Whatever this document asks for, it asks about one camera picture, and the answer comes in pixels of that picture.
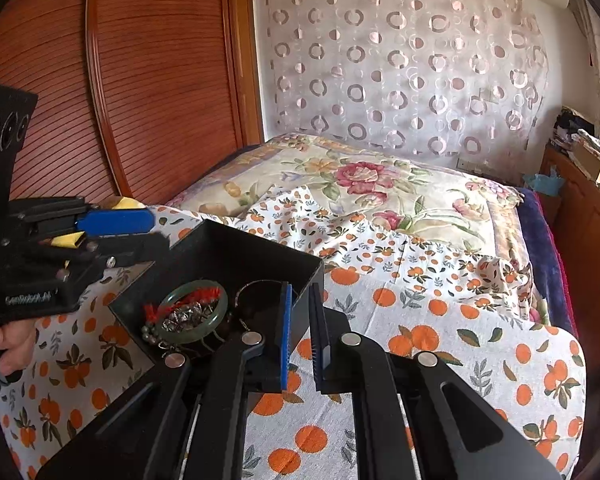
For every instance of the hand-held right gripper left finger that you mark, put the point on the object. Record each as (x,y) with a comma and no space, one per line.
(285,340)

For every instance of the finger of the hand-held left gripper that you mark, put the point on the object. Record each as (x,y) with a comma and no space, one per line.
(140,249)
(115,221)

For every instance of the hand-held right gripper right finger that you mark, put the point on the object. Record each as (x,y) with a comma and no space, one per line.
(322,360)

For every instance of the thin metal bangle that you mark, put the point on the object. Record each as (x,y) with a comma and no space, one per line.
(255,287)

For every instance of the black box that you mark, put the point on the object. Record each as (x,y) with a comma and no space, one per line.
(205,250)

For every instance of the green jade bangle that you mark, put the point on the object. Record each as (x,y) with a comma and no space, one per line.
(221,305)

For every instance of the silver flower ornament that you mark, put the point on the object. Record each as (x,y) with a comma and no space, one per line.
(185,317)

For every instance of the person's left hand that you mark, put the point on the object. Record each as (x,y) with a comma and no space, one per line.
(10,345)

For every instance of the orange-print bed cloth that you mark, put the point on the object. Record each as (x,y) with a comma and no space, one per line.
(430,310)

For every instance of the wooden slatted wardrobe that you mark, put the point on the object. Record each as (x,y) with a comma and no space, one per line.
(155,85)

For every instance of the floral blanket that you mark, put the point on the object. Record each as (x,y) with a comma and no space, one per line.
(380,175)

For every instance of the dark blue blanket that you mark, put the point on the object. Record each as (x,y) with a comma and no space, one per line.
(535,240)

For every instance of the red blanket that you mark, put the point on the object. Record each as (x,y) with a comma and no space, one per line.
(556,260)

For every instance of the blue plastic bag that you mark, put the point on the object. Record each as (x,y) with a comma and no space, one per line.
(545,182)

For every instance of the wooden cabinet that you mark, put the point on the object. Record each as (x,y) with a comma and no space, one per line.
(590,220)

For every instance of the circle-print sheer cloth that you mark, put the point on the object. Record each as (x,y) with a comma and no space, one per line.
(405,60)

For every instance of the cardboard box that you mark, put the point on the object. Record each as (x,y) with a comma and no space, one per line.
(587,162)

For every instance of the pile of dark clothes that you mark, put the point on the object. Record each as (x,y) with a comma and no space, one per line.
(565,130)

